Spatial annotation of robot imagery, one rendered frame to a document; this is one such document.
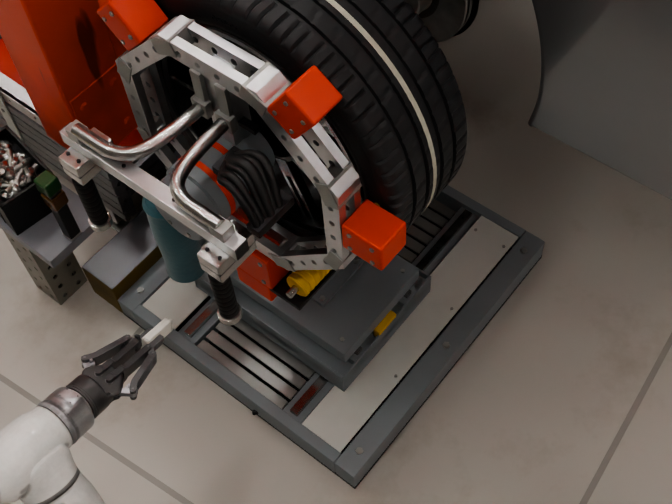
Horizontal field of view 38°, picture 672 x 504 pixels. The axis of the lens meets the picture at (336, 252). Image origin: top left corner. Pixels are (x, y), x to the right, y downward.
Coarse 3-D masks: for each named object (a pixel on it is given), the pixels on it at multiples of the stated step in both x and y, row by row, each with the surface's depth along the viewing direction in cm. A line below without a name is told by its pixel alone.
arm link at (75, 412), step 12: (48, 396) 166; (60, 396) 164; (72, 396) 165; (48, 408) 162; (60, 408) 162; (72, 408) 163; (84, 408) 164; (72, 420) 163; (84, 420) 164; (72, 432) 163; (84, 432) 166
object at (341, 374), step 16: (208, 288) 252; (416, 288) 248; (240, 304) 246; (256, 304) 248; (400, 304) 245; (416, 304) 250; (256, 320) 245; (272, 320) 246; (384, 320) 240; (400, 320) 246; (272, 336) 246; (288, 336) 243; (304, 336) 243; (368, 336) 242; (384, 336) 242; (304, 352) 238; (320, 352) 240; (368, 352) 239; (320, 368) 239; (336, 368) 237; (352, 368) 235; (336, 384) 239
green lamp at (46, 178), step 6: (42, 174) 209; (48, 174) 209; (36, 180) 208; (42, 180) 208; (48, 180) 208; (54, 180) 208; (36, 186) 210; (42, 186) 207; (48, 186) 208; (54, 186) 209; (60, 186) 211; (42, 192) 210; (48, 192) 209; (54, 192) 210
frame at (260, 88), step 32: (160, 32) 165; (192, 32) 166; (128, 64) 182; (192, 64) 164; (224, 64) 160; (256, 64) 160; (128, 96) 192; (160, 96) 195; (256, 96) 157; (160, 128) 200; (320, 128) 163; (320, 192) 166; (352, 192) 167; (288, 256) 196; (320, 256) 186; (352, 256) 183
